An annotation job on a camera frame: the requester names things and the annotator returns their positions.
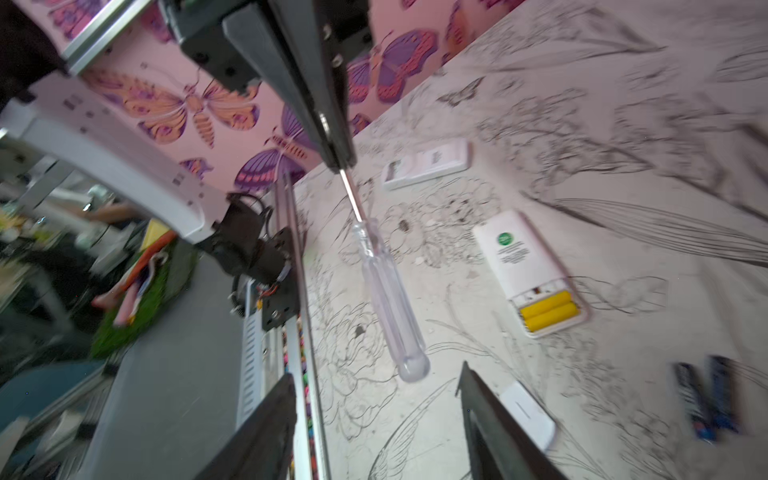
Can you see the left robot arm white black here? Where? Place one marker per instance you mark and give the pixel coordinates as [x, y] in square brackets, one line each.
[51, 111]

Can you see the small white remote control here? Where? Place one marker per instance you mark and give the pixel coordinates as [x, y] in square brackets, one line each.
[525, 267]

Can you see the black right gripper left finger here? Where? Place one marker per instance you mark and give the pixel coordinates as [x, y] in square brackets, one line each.
[262, 447]

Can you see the long white remote control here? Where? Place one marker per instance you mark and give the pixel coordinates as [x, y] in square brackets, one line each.
[445, 159]

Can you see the clear handle screwdriver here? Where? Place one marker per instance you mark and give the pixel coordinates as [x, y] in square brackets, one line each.
[388, 293]

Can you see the white battery cover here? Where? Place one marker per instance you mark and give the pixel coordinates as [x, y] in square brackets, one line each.
[530, 415]

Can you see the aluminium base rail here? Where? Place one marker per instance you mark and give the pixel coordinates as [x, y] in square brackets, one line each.
[277, 341]

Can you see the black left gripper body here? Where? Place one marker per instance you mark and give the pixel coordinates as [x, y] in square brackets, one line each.
[197, 28]

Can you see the aluminium cage frame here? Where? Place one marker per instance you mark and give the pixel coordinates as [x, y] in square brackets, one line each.
[101, 32]

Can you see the black blue battery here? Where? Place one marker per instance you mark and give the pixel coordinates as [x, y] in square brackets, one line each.
[723, 403]
[695, 405]

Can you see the yellow battery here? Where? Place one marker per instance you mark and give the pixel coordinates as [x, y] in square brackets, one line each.
[543, 306]
[552, 317]

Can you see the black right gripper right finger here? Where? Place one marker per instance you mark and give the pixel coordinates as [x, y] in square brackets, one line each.
[498, 447]

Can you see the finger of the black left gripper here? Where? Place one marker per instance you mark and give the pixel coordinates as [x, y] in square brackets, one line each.
[300, 49]

